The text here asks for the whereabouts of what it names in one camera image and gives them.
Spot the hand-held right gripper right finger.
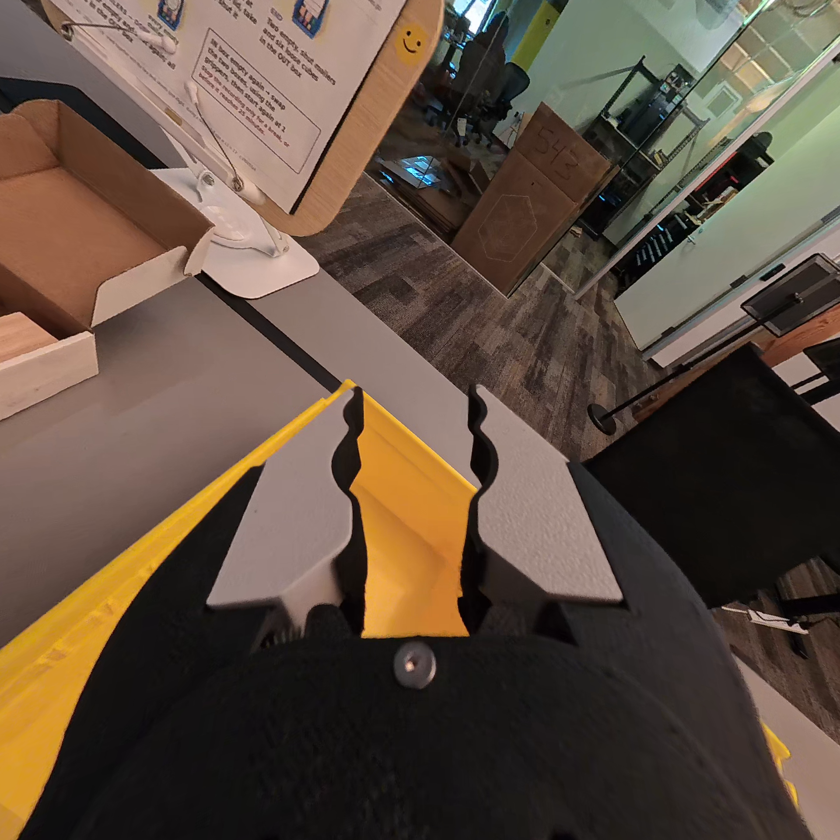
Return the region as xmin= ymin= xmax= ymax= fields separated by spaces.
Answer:
xmin=457 ymin=385 xmax=624 ymax=636

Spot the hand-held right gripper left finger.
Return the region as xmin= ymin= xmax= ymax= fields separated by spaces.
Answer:
xmin=205 ymin=386 xmax=368 ymax=636

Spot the yellow plastic bin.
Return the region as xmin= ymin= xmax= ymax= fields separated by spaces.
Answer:
xmin=0 ymin=379 xmax=800 ymax=840

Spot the wooden cube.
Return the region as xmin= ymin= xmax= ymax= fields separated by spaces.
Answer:
xmin=0 ymin=311 xmax=60 ymax=364

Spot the white cardboard mailer box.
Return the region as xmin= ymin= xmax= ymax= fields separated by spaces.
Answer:
xmin=0 ymin=98 xmax=217 ymax=421

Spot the large brown cardboard box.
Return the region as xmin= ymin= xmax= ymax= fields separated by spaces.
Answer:
xmin=451 ymin=101 xmax=621 ymax=298

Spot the black floor stand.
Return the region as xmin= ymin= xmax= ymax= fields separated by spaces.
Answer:
xmin=587 ymin=331 xmax=782 ymax=437

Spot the black mesh office chair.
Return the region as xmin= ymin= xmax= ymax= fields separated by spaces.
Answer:
xmin=583 ymin=344 xmax=840 ymax=608

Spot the white power strip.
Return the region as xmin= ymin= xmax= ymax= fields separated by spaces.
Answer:
xmin=722 ymin=604 xmax=811 ymax=636

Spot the wooden table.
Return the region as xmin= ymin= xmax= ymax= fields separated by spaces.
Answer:
xmin=761 ymin=314 xmax=840 ymax=368

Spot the dark screen panel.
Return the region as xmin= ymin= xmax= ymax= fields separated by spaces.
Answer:
xmin=740 ymin=252 xmax=840 ymax=339

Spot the stack of flat cardboard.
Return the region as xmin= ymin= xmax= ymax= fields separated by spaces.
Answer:
xmin=377 ymin=154 xmax=490 ymax=237

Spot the printed instruction sheet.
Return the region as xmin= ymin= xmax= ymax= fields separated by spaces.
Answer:
xmin=49 ymin=0 xmax=411 ymax=214

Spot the black metal shelf rack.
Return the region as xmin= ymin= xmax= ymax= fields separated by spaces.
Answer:
xmin=600 ymin=56 xmax=710 ymax=217

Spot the grey office chair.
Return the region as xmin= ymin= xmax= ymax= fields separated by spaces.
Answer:
xmin=489 ymin=66 xmax=532 ymax=148

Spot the yellow smiley sticker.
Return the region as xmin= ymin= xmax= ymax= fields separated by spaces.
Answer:
xmin=395 ymin=25 xmax=429 ymax=67

